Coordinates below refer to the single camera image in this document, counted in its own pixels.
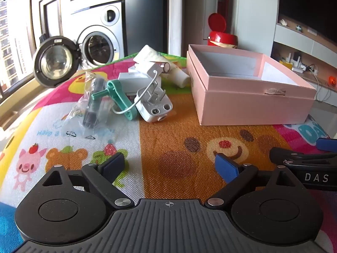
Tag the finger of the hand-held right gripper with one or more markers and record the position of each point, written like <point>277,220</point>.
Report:
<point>281,154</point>
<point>326,144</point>

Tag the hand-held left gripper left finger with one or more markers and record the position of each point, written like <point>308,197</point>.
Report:
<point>114,164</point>

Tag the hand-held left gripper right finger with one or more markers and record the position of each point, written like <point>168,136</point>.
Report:
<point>225,167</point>

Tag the clear plastic bag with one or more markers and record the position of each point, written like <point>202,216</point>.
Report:
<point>81,116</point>

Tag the pink cardboard box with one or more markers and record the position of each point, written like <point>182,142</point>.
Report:
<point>237,102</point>

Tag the teal plastic tool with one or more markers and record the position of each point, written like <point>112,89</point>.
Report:
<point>121,98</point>

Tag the white three-pin plug adapter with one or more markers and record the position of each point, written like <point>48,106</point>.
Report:
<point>155,105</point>

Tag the cream cosmetic tube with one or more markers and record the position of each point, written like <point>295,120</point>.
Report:
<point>151,54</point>

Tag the colourful cartoon play mat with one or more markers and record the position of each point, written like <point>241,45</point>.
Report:
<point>163,142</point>

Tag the orange pumpkin toy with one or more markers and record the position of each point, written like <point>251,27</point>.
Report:
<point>332,80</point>

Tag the white power strip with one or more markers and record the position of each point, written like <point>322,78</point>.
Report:
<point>302,68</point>

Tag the white cardboard box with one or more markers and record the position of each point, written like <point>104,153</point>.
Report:
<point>131,80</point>

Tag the white small charger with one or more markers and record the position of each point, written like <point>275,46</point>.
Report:
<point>151,68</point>

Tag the white television cabinet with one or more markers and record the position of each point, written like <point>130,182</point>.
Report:
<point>292,35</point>

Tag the round washing machine door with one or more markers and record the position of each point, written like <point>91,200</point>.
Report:
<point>54,63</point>

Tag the silver washing machine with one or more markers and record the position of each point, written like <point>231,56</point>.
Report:
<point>110,31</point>

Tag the red trash can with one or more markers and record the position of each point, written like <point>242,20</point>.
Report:
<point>219,31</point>

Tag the black television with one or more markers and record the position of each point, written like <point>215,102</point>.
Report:
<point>310,5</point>

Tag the brown door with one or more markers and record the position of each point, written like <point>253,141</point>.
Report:
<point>50,18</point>

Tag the window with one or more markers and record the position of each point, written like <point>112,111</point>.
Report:
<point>6,44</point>

